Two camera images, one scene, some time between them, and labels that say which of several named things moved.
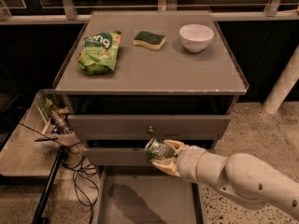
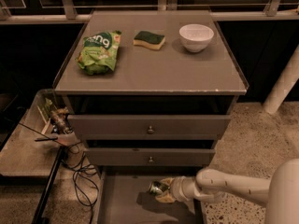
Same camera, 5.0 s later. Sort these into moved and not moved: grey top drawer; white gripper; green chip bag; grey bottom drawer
Moved: white gripper
Not moved: grey top drawer; grey bottom drawer; green chip bag
